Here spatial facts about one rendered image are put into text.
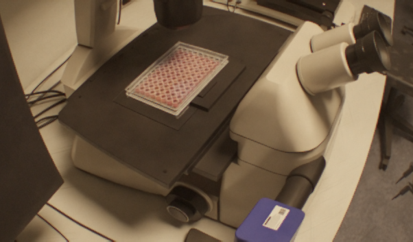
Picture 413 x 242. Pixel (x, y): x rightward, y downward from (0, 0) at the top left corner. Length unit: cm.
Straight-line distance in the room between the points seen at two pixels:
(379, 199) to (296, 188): 128
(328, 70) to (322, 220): 33
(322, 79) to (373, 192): 133
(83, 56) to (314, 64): 41
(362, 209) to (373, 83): 78
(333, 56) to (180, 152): 22
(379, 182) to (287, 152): 134
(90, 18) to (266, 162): 36
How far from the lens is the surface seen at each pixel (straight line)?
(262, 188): 52
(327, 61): 41
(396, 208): 172
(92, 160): 72
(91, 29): 65
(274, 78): 42
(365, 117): 87
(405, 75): 162
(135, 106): 54
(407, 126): 196
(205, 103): 52
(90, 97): 58
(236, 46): 64
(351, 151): 78
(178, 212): 60
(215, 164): 49
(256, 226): 41
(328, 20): 100
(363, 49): 39
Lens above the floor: 131
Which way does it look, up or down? 43 degrees down
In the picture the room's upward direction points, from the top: 4 degrees counter-clockwise
